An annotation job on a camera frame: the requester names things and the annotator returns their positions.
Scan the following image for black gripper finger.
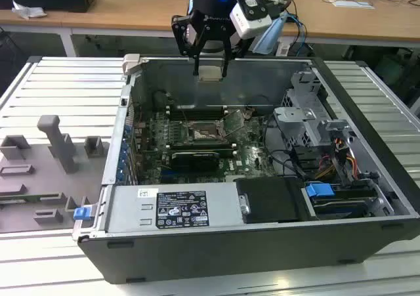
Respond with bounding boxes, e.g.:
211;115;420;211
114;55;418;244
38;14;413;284
220;24;238;79
171;14;211;77

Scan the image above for silver square CPU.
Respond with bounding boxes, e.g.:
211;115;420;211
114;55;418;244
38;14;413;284
198;65;224;82

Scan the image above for metal socket cover frame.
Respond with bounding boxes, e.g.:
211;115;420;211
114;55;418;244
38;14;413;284
219;111;246;137

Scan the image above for black RAM slot bank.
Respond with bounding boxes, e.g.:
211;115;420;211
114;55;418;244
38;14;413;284
167;107;229;120
166;140;238;156

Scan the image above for CPU socket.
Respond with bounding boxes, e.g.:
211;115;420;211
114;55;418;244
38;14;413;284
184;121;228;144

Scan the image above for blue expansion slot clips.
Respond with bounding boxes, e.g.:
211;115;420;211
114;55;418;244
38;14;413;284
118;121;131;182

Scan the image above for wooden desk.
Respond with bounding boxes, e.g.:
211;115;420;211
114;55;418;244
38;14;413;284
0;0;420;49

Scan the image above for black round board component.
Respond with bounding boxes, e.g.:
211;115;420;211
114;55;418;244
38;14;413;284
152;91;170;109

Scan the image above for grey metal drive cage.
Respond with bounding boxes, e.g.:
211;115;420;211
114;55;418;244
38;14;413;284
272;70;357;149

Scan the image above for green motherboard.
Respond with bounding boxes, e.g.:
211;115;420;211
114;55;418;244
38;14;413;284
133;107;278;184

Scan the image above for black graphics card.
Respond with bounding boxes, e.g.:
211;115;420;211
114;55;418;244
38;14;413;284
170;150;221;173

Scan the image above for crumpled white paper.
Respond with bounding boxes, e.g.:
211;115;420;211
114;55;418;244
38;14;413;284
11;0;47;20

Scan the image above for hard disk in blue carrier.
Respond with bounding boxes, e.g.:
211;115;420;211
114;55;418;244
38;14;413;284
303;181;381;220

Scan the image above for grey power supply unit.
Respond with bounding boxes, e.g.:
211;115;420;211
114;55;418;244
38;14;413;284
104;182;245;234

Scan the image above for blue plastic case latch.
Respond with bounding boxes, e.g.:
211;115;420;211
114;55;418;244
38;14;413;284
73;206;91;221

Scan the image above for grey parts rack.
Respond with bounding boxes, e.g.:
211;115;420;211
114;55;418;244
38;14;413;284
0;114;111;234

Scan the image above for black open PC case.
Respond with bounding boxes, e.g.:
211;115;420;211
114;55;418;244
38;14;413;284
72;53;420;285

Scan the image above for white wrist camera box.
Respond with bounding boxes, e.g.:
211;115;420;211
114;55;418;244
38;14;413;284
228;0;274;40

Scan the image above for grey case release handle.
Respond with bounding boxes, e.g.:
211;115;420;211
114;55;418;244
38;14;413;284
121;53;142;77

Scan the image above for blue cable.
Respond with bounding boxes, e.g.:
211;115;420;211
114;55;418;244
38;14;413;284
287;13;308;59

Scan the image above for orange and yellow wires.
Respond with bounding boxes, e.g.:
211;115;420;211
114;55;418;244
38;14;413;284
314;137;358;180

